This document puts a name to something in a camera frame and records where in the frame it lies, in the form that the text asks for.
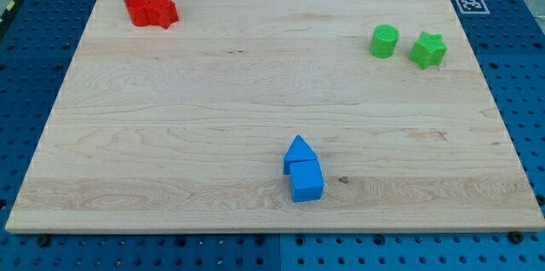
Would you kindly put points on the red star block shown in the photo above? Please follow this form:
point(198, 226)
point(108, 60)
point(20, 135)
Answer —
point(161, 13)

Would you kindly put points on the blue triangle block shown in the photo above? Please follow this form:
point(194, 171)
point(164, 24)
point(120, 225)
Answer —
point(299, 151)

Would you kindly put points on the green star block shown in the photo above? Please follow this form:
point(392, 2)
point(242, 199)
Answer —
point(428, 50)

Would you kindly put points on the wooden board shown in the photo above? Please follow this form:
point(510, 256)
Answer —
point(184, 130)

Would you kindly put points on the blue cube block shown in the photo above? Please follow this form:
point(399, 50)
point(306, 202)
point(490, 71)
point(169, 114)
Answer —
point(307, 181)

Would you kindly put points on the green cylinder block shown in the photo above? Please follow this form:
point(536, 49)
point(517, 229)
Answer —
point(384, 41)

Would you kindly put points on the red round block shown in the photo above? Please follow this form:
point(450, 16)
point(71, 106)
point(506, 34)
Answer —
point(137, 12)

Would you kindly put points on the white fiducial marker tag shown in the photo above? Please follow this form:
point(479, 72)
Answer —
point(472, 6)

